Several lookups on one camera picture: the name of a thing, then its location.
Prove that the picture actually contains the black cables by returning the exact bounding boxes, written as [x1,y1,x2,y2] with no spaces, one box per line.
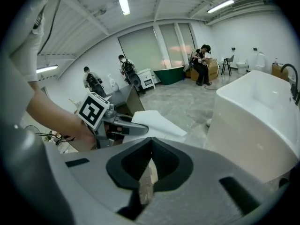
[23,125,76,143]

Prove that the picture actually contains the white towel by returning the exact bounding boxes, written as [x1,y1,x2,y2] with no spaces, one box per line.
[123,110,188,144]

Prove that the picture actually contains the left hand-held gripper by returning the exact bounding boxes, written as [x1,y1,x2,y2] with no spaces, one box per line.
[77,91,150,150]

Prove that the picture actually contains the grey cabinet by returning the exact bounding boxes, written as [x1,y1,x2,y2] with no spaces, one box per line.
[106,83,145,117]

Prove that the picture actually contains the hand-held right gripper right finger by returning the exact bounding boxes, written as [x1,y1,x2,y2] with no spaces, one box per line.
[137,136,293,225]

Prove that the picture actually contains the green bathtub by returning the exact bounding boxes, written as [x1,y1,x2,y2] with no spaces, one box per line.
[152,66,186,85]

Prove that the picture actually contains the black chair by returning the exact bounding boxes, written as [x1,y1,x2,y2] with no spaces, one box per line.
[220,54,235,76]

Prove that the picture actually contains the white vanity cabinet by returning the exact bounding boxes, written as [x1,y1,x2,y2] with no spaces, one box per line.
[137,68,157,90]

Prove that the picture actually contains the black faucet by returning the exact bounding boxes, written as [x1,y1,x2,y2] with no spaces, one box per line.
[280,63,300,105]

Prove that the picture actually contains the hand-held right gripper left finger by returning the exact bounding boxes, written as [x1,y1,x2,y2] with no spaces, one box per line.
[45,136,153,225]

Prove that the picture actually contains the large cardboard box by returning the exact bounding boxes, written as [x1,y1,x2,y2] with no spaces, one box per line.
[190,57,220,81]

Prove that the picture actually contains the ceiling tube light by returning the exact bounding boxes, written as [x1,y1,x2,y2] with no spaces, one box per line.
[207,0,235,14]
[118,0,131,15]
[36,64,59,74]

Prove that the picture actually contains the white toilet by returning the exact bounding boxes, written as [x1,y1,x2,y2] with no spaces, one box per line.
[235,59,248,74]

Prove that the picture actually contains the person's left forearm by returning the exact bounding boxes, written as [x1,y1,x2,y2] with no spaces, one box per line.
[25,88,97,148]

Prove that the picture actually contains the small cardboard box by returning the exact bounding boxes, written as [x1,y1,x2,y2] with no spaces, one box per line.
[271,63,289,82]

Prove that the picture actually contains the white bottle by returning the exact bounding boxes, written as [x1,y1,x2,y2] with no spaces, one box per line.
[107,74,120,92]

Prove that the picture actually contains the white bathtub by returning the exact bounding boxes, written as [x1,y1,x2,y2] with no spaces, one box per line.
[203,69,300,185]

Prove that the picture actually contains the grey window blind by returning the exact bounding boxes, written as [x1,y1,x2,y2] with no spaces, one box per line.
[118,26,165,74]
[177,22,196,56]
[158,23,184,69]

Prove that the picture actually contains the white wall urinal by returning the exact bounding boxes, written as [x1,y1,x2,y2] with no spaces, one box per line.
[255,52,266,71]

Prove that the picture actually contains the black headset cable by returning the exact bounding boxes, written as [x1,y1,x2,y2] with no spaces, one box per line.
[37,0,65,56]

